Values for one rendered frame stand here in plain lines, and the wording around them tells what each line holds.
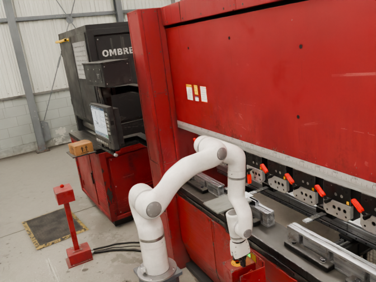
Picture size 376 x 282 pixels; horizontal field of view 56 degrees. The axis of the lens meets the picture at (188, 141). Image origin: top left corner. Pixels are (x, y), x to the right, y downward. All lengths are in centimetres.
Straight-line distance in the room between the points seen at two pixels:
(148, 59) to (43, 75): 596
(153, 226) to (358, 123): 97
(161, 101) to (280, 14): 141
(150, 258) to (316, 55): 116
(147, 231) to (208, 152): 45
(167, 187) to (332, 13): 99
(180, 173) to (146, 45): 147
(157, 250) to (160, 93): 154
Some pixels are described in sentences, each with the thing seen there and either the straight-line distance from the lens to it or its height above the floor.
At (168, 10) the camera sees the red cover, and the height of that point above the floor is 226.
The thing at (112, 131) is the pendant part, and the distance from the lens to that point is 294.
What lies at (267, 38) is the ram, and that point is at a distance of 190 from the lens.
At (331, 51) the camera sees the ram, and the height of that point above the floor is 193.
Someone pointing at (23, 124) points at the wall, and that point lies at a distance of 869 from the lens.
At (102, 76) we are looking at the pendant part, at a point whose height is 184.
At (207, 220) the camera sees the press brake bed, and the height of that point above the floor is 73.
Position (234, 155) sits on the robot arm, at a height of 148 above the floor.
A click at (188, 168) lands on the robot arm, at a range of 162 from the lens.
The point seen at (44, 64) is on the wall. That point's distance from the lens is 866.
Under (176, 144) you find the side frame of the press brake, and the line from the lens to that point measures 304.
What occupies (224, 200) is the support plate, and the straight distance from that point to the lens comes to 239.
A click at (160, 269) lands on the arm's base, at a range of 175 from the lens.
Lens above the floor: 204
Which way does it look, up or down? 16 degrees down
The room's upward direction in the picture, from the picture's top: 7 degrees counter-clockwise
